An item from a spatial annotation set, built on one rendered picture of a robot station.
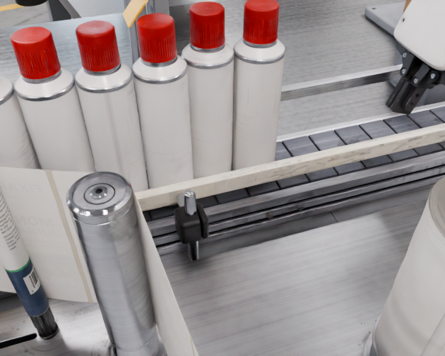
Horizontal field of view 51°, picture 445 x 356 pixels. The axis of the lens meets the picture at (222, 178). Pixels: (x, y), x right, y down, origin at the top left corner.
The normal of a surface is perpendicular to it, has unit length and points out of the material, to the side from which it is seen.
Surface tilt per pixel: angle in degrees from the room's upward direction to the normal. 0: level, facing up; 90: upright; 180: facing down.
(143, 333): 90
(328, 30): 0
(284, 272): 0
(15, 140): 90
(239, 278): 0
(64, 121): 90
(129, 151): 90
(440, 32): 69
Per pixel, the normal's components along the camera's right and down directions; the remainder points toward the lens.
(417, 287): -0.97, 0.19
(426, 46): -0.88, -0.06
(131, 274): 0.71, 0.47
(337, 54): 0.00, -0.75
